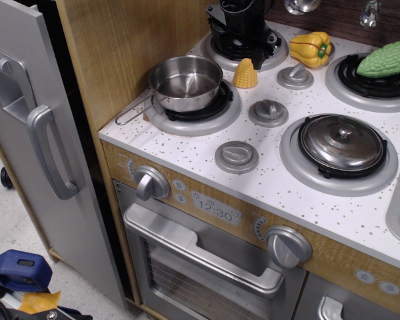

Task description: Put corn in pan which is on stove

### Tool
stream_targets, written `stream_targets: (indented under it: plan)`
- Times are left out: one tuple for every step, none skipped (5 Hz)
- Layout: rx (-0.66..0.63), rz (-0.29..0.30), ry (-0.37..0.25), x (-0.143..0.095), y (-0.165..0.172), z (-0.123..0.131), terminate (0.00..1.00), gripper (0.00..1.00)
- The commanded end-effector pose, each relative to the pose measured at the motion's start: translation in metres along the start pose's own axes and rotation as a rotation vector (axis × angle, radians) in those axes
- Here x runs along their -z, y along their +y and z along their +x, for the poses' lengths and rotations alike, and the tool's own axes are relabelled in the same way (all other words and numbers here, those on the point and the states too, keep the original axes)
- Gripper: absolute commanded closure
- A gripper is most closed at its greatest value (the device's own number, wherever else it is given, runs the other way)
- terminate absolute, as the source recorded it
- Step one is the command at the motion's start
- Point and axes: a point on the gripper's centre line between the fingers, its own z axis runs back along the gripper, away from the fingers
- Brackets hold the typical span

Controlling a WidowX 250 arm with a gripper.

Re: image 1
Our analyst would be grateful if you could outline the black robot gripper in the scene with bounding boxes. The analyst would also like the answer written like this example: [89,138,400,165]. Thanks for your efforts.
[205,1,281,71]

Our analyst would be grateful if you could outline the yellow toy corn cob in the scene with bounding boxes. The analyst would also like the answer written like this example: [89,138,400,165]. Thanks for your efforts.
[233,58,258,89]

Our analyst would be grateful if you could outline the back left stove burner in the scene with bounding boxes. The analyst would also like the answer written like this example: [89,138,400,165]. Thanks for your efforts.
[200,31,289,72]

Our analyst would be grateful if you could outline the stove burner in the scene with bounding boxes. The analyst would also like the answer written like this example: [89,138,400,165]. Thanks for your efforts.
[200,31,289,72]
[325,53,400,113]
[279,114,398,197]
[144,80,241,137]

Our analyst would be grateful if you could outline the grey top stove knob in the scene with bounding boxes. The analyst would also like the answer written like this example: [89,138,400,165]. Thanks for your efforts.
[277,63,314,90]

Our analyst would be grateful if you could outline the grey stove knob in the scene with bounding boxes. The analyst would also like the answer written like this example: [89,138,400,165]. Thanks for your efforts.
[277,63,314,90]
[215,141,259,174]
[248,99,289,128]

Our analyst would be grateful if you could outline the grey middle stove knob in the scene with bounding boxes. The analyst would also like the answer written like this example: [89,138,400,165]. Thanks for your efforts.
[248,99,289,128]

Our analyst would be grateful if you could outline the front left stove burner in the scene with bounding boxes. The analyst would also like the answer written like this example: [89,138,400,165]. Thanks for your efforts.
[144,80,241,137]

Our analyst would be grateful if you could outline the small steel pan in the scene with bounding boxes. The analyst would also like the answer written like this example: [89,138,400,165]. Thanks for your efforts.
[114,55,224,127]

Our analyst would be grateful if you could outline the grey bottom stove knob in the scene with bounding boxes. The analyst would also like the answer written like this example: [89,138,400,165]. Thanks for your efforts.
[215,141,259,174]

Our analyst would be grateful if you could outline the back right stove burner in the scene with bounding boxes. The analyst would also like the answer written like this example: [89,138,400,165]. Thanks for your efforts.
[325,53,400,113]

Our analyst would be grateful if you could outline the front right stove burner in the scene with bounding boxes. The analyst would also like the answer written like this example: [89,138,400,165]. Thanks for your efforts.
[279,114,398,197]

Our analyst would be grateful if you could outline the yellow toy bell pepper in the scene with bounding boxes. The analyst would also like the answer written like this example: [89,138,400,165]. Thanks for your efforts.
[289,31,332,68]

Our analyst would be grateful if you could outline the silver faucet knob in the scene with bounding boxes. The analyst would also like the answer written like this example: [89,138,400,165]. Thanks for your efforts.
[284,0,322,15]

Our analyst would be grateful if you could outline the steel pot lid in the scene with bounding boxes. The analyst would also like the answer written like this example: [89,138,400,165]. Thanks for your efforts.
[298,114,387,177]

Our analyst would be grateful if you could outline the green toy bitter gourd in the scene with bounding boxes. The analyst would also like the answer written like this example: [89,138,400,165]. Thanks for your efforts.
[356,41,400,78]

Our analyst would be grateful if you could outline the oven clock display panel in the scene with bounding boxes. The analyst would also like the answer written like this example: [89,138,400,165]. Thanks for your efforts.
[191,191,242,226]

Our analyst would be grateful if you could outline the left oven front knob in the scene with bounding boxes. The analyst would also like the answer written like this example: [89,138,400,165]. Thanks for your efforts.
[133,165,170,201]

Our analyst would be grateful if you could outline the oven knob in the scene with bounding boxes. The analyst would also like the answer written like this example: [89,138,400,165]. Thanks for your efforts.
[133,165,170,201]
[265,225,313,269]

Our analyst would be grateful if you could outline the right oven front knob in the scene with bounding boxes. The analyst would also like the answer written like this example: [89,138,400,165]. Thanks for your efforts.
[265,225,313,269]

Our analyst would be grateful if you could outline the grey toy oven door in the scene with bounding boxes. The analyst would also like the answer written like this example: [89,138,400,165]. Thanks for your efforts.
[114,181,305,319]

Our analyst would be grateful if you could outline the grey toy fridge door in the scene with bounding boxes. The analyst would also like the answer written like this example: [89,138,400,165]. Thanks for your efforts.
[0,1,127,308]

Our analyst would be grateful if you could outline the grey lower cabinet door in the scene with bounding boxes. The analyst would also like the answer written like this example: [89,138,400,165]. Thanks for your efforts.
[293,273,400,319]

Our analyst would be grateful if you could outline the blue clamp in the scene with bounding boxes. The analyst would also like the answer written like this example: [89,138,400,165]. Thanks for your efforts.
[0,249,53,292]

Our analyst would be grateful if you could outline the yellow tape piece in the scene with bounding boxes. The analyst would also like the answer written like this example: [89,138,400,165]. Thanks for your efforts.
[18,291,61,314]

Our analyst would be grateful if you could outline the clear faucet handle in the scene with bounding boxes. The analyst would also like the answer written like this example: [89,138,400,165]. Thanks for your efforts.
[359,0,381,28]

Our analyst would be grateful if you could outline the grey fridge door handle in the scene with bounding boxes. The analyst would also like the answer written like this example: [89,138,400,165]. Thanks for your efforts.
[26,103,84,201]

